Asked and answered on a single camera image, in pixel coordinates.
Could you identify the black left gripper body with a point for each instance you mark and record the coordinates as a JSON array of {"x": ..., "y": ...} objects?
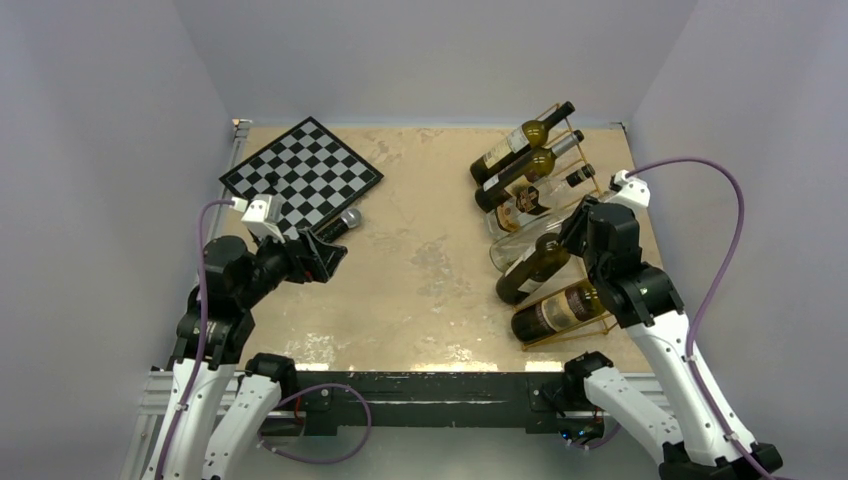
[{"x": 275, "y": 261}]

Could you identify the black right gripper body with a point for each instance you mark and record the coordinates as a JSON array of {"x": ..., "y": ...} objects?
[{"x": 573, "y": 230}]

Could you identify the clear square liquor bottle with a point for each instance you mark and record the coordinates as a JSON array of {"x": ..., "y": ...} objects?
[{"x": 535, "y": 201}]

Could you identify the clear glass bottle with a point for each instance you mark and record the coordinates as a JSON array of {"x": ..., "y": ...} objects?
[{"x": 505, "y": 251}]

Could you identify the green bottle silver neck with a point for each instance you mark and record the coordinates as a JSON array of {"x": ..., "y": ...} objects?
[{"x": 574, "y": 305}]

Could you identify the green wine bottle dark label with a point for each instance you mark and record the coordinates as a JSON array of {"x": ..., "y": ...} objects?
[{"x": 539, "y": 162}]

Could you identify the tall dark green bottle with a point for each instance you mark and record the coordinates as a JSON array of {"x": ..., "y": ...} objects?
[{"x": 538, "y": 264}]

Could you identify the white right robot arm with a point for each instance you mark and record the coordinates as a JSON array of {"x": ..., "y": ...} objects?
[{"x": 699, "y": 436}]

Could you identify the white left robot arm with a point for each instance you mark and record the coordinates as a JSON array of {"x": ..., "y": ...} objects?
[{"x": 196, "y": 441}]

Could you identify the black silver microphone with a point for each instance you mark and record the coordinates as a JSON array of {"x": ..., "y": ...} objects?
[{"x": 349, "y": 219}]

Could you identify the black white chessboard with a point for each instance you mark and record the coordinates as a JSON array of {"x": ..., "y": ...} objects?
[{"x": 319, "y": 176}]

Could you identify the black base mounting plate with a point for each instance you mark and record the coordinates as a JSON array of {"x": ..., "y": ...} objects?
[{"x": 534, "y": 402}]

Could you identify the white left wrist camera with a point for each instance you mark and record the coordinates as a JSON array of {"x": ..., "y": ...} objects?
[{"x": 261, "y": 215}]

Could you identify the gold wire wine rack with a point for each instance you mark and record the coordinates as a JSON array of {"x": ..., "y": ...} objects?
[{"x": 567, "y": 276}]

